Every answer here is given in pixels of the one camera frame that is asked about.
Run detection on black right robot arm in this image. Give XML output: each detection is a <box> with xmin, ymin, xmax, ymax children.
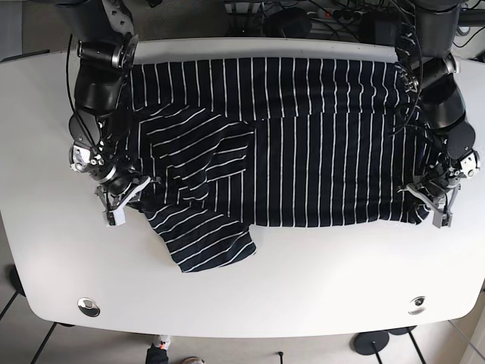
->
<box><xmin>53</xmin><ymin>1</ymin><xmax>152</xmax><ymax>226</ymax></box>

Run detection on black trousers of person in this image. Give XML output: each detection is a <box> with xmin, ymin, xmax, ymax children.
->
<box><xmin>145</xmin><ymin>344</ymin><xmax>169</xmax><ymax>364</ymax></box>

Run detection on left silver table grommet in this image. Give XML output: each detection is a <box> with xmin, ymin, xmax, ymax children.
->
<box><xmin>77</xmin><ymin>297</ymin><xmax>101</xmax><ymax>318</ymax></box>

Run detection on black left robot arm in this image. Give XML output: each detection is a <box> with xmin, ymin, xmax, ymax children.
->
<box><xmin>392</xmin><ymin>1</ymin><xmax>480</xmax><ymax>228</ymax></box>

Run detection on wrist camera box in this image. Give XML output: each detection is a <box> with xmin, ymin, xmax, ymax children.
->
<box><xmin>433</xmin><ymin>212</ymin><xmax>452</xmax><ymax>228</ymax></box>
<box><xmin>105</xmin><ymin>209</ymin><xmax>126</xmax><ymax>227</ymax></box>

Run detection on silver table grommet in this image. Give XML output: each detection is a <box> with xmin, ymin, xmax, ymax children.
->
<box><xmin>77</xmin><ymin>297</ymin><xmax>101</xmax><ymax>318</ymax></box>
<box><xmin>407</xmin><ymin>296</ymin><xmax>427</xmax><ymax>315</ymax></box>

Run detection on navy white striped T-shirt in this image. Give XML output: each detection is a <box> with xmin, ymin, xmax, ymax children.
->
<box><xmin>117</xmin><ymin>58</ymin><xmax>430</xmax><ymax>273</ymax></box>

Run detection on white orange sneaker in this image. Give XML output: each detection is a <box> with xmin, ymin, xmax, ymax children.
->
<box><xmin>153</xmin><ymin>335</ymin><xmax>171</xmax><ymax>350</ymax></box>

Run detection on tangled black cables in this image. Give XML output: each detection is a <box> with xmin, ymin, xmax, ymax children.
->
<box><xmin>223</xmin><ymin>0</ymin><xmax>414</xmax><ymax>46</ymax></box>

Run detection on black round stand base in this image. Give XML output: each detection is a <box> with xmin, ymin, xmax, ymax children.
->
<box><xmin>352</xmin><ymin>331</ymin><xmax>390</xmax><ymax>356</ymax></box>

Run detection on right silver table grommet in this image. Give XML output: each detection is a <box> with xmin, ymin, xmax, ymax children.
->
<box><xmin>407</xmin><ymin>296</ymin><xmax>427</xmax><ymax>315</ymax></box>

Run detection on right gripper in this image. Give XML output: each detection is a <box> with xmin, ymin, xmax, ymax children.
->
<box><xmin>95</xmin><ymin>174</ymin><xmax>155</xmax><ymax>216</ymax></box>

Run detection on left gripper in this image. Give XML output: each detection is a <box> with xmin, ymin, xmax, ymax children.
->
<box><xmin>396</xmin><ymin>182</ymin><xmax>461</xmax><ymax>218</ymax></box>

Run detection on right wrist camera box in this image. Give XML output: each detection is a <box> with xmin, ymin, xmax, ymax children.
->
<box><xmin>105</xmin><ymin>209</ymin><xmax>126</xmax><ymax>227</ymax></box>

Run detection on black power adapter box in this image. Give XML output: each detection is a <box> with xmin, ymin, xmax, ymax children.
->
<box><xmin>263</xmin><ymin>8</ymin><xmax>312</xmax><ymax>38</ymax></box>

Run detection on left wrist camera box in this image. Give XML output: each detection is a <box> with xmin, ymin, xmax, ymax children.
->
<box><xmin>433</xmin><ymin>212</ymin><xmax>452</xmax><ymax>228</ymax></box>

